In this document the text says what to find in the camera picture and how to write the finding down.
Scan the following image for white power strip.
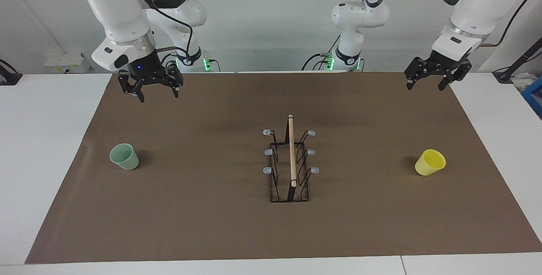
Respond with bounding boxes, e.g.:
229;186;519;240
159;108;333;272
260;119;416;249
44;53;91;74

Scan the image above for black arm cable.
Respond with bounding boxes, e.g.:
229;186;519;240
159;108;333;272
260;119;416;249
131;0;194;65
381;0;536;48

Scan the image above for clear plastic bag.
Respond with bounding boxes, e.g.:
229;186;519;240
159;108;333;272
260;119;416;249
512;73;535;94

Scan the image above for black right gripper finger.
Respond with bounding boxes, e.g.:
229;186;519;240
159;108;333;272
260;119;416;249
118;71;147;103
163;64;184;98

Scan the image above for blue box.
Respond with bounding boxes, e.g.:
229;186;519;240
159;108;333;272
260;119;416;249
522;76;542;119

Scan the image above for brown table mat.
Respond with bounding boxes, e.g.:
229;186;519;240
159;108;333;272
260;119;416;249
25;71;542;264

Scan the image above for black clamp mount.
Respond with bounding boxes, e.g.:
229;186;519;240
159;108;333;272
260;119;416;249
0;59;22;86

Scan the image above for black wire cup rack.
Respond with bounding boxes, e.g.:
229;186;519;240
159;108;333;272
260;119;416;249
263;114;320;203

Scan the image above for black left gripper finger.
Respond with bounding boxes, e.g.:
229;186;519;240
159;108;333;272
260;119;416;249
438;60;473;91
404;57;429;91

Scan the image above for black pole stand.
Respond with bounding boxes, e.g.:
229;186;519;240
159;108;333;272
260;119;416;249
493;37;542;83

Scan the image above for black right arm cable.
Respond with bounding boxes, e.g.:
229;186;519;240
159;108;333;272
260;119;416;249
131;0;194;65

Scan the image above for yellow plastic cup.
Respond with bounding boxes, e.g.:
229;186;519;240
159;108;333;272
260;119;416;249
415;149;446;176

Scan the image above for black base cable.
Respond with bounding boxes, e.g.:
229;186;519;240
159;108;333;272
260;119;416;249
301;35;341;72

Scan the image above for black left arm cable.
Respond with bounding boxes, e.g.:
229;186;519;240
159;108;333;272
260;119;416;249
381;0;536;48

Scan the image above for pale green plastic cup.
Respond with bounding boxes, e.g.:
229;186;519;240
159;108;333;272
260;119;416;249
110;143;140;171

